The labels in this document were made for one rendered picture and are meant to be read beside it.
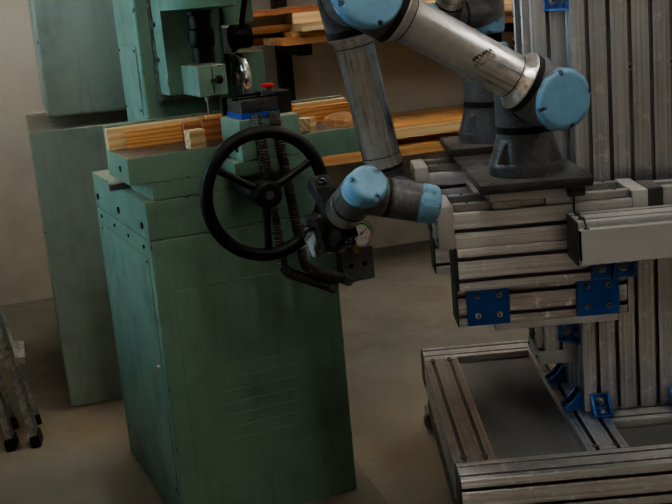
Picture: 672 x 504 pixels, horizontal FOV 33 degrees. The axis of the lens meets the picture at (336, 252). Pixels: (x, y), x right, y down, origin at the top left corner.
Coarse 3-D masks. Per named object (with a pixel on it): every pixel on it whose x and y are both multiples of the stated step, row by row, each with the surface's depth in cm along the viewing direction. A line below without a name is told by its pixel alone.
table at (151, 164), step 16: (320, 128) 263; (336, 128) 260; (352, 128) 261; (176, 144) 257; (208, 144) 253; (320, 144) 259; (336, 144) 260; (352, 144) 262; (112, 160) 255; (128, 160) 241; (144, 160) 243; (160, 160) 244; (176, 160) 246; (192, 160) 247; (208, 160) 249; (256, 160) 243; (272, 160) 244; (128, 176) 242; (144, 176) 244; (160, 176) 245; (176, 176) 246; (192, 176) 248; (240, 176) 242
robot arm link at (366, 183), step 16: (352, 176) 203; (368, 176) 204; (384, 176) 205; (336, 192) 210; (352, 192) 203; (368, 192) 203; (384, 192) 204; (336, 208) 211; (352, 208) 207; (368, 208) 206; (384, 208) 207
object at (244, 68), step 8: (232, 56) 277; (240, 56) 275; (232, 64) 279; (240, 64) 273; (248, 64) 274; (232, 72) 279; (240, 72) 273; (248, 72) 273; (232, 80) 280; (240, 80) 275; (248, 80) 273; (240, 88) 276; (248, 88) 274
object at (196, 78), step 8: (192, 64) 266; (200, 64) 263; (208, 64) 261; (216, 64) 258; (224, 64) 258; (184, 72) 265; (192, 72) 259; (200, 72) 256; (208, 72) 257; (216, 72) 258; (224, 72) 258; (184, 80) 267; (192, 80) 260; (200, 80) 256; (208, 80) 257; (224, 80) 259; (184, 88) 268; (192, 88) 261; (200, 88) 257; (208, 88) 257; (216, 88) 258; (224, 88) 259; (200, 96) 257; (208, 96) 258
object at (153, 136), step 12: (300, 108) 272; (312, 108) 273; (324, 108) 274; (336, 108) 275; (348, 108) 277; (132, 132) 256; (144, 132) 257; (156, 132) 259; (168, 132) 260; (180, 132) 261; (132, 144) 257; (144, 144) 258; (156, 144) 259
